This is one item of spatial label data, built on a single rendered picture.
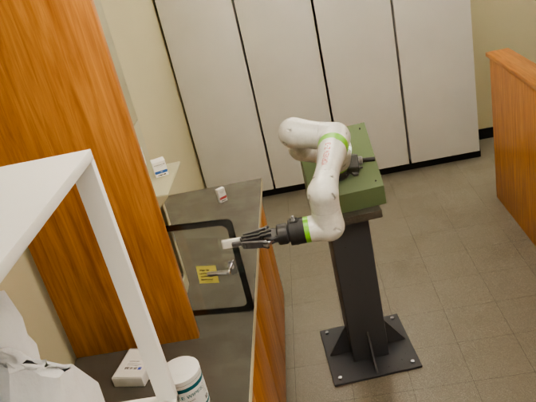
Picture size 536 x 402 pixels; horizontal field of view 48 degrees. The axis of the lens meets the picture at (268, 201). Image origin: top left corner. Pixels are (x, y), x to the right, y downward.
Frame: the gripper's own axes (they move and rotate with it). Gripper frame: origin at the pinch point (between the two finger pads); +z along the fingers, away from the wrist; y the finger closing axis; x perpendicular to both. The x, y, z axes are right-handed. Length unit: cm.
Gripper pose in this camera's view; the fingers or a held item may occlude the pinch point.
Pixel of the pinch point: (231, 242)
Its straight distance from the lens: 213.6
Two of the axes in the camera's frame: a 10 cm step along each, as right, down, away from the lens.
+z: -9.8, 1.8, 1.0
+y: -0.1, 4.3, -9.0
